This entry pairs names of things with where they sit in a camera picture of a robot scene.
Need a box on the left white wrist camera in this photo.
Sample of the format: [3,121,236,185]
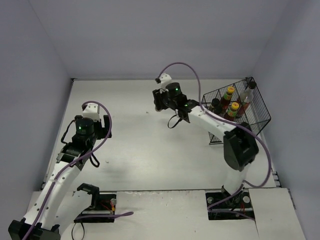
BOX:
[82,103,101,122]

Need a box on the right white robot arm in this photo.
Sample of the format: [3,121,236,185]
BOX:
[152,82,259,206]

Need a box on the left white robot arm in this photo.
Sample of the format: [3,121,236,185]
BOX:
[8,113,112,240]

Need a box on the spice jar black lid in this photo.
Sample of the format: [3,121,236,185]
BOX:
[154,107,162,112]
[209,98,222,115]

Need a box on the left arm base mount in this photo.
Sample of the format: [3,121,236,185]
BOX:
[73,183,117,223]

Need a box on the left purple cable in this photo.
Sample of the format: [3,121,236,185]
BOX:
[24,100,135,240]

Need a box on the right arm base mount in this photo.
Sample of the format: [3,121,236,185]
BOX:
[207,190,255,221]

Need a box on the black wire basket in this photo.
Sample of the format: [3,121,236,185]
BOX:
[201,76,271,135]

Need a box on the sauce bottle yellow cap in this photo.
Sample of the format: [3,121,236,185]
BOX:
[223,102,240,122]
[219,86,236,112]

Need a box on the purple cable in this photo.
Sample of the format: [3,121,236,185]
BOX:
[157,62,272,216]
[24,100,135,240]

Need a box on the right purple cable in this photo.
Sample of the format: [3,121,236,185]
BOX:
[157,62,272,216]

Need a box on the tall clear red-label bottle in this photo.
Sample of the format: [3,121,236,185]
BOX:
[235,81,257,119]

